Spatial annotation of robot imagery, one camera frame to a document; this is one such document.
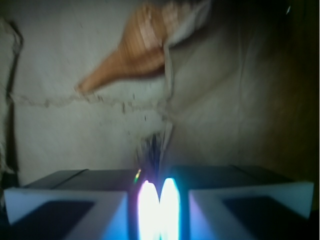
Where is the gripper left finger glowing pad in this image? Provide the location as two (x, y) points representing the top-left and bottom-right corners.
(4, 169), (160, 240)

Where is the orange conch shell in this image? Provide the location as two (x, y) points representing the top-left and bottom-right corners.
(74, 0), (213, 94)

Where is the brown paper bag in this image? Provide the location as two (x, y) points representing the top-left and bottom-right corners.
(0, 0), (320, 185)

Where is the dark wood chip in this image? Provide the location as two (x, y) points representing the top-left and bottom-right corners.
(135, 132), (163, 183)

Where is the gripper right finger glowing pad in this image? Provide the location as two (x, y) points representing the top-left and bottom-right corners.
(166, 165), (314, 240)

